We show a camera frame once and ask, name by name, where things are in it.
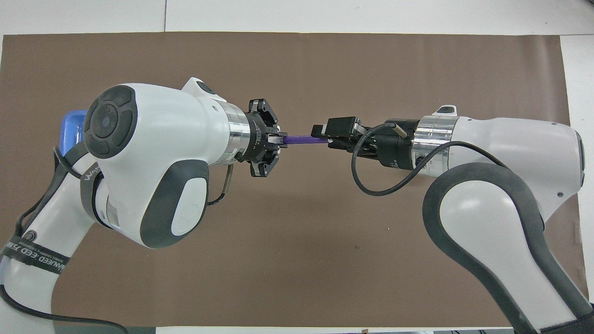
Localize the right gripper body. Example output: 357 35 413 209
359 119 419 170

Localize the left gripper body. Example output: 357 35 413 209
241 111 282 164

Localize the purple pen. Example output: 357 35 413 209
278 134 331 146

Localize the blue plastic tray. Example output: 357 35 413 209
61 109 90 154

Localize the black cable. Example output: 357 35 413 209
0 283 129 334
350 122 509 196
205 163 235 206

